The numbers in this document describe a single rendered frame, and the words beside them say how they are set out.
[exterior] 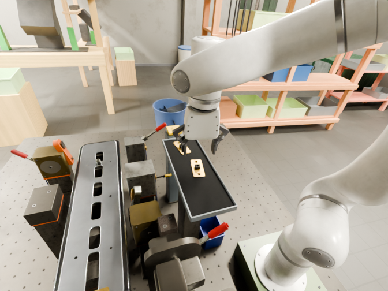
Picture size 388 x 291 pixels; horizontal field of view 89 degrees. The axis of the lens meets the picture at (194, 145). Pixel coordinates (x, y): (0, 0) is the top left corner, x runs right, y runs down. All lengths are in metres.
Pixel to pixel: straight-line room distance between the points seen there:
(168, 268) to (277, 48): 0.46
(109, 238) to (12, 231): 0.65
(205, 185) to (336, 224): 0.34
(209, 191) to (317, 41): 0.44
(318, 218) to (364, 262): 1.74
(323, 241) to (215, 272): 0.54
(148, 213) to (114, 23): 5.79
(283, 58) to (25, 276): 1.14
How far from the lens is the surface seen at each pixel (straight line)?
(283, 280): 0.89
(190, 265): 0.50
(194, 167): 0.67
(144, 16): 6.18
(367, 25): 0.40
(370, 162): 0.51
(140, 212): 0.66
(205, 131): 0.56
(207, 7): 2.86
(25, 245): 1.22
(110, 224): 0.76
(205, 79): 0.39
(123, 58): 4.69
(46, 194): 0.89
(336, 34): 0.40
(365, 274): 2.26
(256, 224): 1.15
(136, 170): 0.75
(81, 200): 0.86
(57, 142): 1.00
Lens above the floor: 1.61
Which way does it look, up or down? 36 degrees down
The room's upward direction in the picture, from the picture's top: 5 degrees clockwise
